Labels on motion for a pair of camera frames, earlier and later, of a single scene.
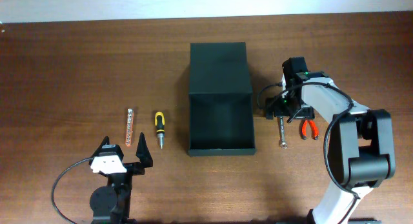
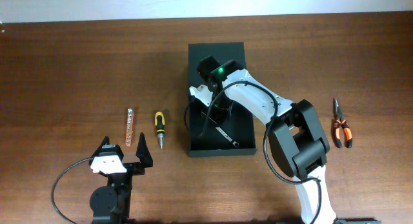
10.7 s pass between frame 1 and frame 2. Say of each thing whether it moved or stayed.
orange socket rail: stayed
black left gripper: stayed
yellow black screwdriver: stayed
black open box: stayed
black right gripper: moved
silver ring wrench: moved
